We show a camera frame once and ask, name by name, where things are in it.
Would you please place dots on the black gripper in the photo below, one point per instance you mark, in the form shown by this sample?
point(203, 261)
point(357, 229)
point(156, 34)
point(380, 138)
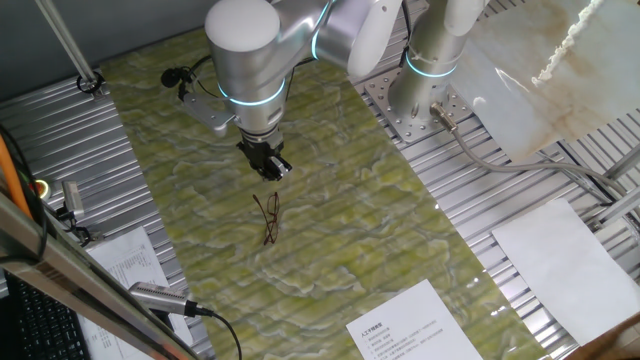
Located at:
point(259, 150)

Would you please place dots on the red frame glasses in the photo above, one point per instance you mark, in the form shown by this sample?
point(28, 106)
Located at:
point(271, 220)

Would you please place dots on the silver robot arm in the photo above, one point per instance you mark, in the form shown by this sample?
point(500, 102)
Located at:
point(250, 55)

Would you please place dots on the green marble pattern mat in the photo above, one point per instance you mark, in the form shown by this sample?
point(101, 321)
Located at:
point(350, 225)

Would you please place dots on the printed table paper sheet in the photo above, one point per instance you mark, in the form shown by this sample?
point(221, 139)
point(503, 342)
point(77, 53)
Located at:
point(125, 260)

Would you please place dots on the instruction paper sheet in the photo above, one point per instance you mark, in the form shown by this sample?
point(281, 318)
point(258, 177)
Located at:
point(410, 325)

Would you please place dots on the red emergency stop button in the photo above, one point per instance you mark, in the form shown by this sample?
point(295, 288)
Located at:
point(42, 189)

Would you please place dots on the thin aluminium pole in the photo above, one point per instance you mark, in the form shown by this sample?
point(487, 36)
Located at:
point(65, 37)

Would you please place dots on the black keyboard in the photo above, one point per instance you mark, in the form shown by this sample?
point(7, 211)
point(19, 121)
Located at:
point(45, 330)

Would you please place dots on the white marble pattern sheet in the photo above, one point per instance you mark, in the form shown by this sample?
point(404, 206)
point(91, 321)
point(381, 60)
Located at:
point(550, 90)

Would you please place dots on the blank white paper sheet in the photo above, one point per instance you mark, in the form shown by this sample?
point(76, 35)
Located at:
point(565, 270)

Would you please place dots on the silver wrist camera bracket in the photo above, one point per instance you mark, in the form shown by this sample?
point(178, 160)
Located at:
point(207, 112)

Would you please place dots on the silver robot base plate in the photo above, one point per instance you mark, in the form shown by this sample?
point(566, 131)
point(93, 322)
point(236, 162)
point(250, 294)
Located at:
point(415, 131)

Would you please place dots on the small silver camera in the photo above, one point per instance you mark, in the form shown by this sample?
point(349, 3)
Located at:
point(72, 197)

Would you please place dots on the small black camera stand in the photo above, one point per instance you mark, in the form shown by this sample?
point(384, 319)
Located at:
point(75, 232)

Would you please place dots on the aluminium frame beam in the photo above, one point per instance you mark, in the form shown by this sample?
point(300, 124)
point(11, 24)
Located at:
point(75, 285)

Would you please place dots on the aluminium frame strut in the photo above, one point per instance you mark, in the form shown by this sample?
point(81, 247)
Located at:
point(625, 165)
point(620, 207)

